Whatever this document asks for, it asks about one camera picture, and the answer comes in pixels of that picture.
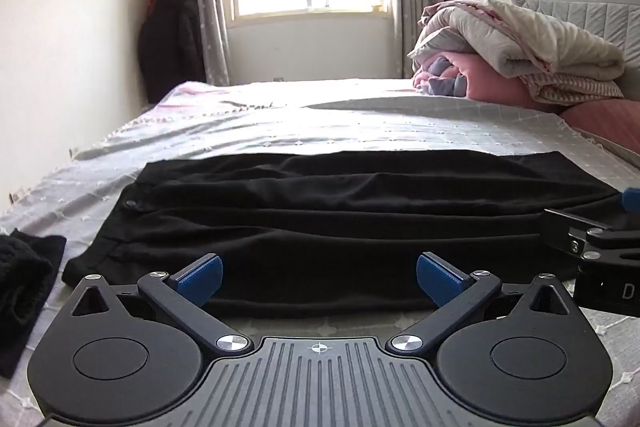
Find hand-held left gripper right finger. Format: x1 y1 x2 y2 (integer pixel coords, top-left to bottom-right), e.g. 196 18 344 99
390 252 572 355

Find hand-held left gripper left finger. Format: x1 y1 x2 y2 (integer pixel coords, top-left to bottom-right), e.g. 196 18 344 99
69 253 254 355

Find black pants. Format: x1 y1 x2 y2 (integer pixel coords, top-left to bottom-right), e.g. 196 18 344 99
61 150 622 320

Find pink pillow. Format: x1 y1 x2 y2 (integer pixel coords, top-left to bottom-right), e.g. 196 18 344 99
557 97 640 155

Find bed with grey patterned sheet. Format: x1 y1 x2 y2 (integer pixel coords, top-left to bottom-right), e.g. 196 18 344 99
0 78 640 427

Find folded pink quilt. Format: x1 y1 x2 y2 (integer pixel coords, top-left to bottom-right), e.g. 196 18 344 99
411 52 561 112

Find black knit cloth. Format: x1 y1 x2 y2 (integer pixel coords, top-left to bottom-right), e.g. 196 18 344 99
0 228 68 379

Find folded beige quilt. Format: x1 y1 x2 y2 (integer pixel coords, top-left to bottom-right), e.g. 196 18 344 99
407 0 627 105

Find grey quilted headboard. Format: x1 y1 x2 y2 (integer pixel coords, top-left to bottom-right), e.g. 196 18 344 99
510 0 640 68

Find hanging dark jacket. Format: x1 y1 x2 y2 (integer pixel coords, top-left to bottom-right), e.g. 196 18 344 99
138 0 208 105

